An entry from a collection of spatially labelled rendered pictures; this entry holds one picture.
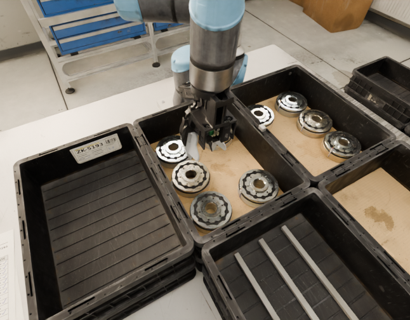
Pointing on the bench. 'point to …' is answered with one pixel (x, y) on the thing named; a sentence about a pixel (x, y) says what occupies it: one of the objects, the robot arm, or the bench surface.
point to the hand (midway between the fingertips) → (200, 148)
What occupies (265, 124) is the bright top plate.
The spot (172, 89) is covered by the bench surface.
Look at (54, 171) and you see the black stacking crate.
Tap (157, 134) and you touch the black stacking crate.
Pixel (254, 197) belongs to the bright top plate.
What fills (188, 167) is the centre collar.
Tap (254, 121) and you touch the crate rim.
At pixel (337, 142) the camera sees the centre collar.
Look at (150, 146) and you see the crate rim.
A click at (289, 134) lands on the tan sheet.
